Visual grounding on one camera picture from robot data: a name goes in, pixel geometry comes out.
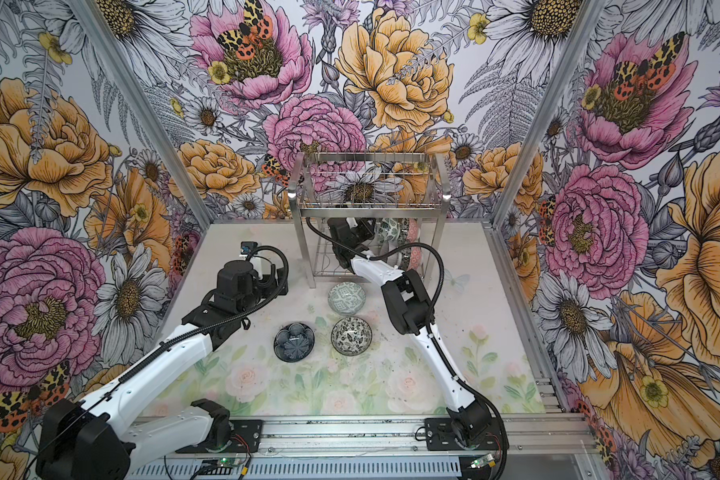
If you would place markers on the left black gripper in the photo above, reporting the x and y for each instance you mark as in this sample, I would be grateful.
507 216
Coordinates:
272 291

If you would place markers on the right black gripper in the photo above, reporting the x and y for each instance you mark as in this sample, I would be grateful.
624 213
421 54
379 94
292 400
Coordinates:
370 228

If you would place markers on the green leaf pattern bowl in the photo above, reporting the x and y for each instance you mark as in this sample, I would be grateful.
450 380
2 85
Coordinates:
389 230

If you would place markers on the dark blue floral bowl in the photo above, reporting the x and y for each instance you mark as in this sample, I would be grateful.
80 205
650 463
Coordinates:
294 342

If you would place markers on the pale green geometric bowl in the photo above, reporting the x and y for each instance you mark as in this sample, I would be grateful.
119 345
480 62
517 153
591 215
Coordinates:
346 298

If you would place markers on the pink ribbed glass bowl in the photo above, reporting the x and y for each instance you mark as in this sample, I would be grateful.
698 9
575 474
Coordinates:
405 259

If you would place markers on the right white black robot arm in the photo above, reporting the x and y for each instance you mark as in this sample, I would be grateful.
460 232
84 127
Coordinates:
411 310

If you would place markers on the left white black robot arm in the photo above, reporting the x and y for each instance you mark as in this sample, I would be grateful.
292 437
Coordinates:
98 438

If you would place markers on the two-tier steel dish rack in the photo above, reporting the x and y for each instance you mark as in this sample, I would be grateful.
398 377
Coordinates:
357 185

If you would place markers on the green circuit board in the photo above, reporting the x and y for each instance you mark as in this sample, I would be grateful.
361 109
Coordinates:
220 463

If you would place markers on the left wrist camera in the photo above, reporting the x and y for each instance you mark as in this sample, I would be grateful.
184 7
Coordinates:
247 247

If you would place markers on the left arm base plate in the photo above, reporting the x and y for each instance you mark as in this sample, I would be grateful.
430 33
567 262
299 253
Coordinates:
238 436

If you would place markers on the white slotted cable duct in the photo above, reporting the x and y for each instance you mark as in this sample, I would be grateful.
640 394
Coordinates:
360 467

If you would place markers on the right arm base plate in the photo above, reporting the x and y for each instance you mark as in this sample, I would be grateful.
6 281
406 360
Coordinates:
447 434

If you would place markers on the aluminium mounting rail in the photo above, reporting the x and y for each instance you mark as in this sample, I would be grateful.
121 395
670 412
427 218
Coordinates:
552 432

